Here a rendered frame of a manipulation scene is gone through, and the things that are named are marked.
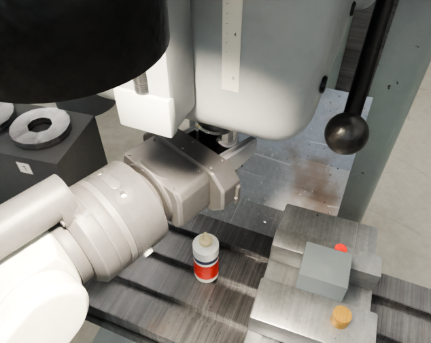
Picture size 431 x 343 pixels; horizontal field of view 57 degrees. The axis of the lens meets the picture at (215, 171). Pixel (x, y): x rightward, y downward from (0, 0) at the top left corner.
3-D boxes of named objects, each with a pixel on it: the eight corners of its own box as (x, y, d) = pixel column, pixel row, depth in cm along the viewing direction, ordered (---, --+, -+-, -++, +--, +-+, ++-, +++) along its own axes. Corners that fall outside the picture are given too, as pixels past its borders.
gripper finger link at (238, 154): (250, 152, 45) (212, 181, 42) (252, 131, 43) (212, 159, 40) (261, 159, 44) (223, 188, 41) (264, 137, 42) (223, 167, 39)
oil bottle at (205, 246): (213, 286, 64) (213, 248, 56) (190, 278, 65) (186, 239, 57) (222, 266, 66) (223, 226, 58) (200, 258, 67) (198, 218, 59)
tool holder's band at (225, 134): (187, 132, 41) (186, 124, 40) (208, 107, 44) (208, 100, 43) (228, 146, 39) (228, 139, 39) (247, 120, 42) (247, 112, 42)
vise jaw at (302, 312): (365, 372, 48) (374, 361, 45) (247, 330, 52) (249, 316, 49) (369, 326, 52) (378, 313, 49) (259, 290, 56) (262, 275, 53)
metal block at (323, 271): (336, 311, 52) (347, 288, 48) (291, 296, 54) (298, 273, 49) (342, 277, 56) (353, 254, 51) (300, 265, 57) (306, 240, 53)
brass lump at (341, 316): (347, 331, 47) (351, 325, 46) (328, 325, 48) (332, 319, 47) (349, 315, 49) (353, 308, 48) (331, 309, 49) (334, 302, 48)
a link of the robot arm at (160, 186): (244, 156, 36) (139, 235, 29) (238, 222, 42) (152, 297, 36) (153, 99, 42) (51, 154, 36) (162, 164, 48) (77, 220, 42)
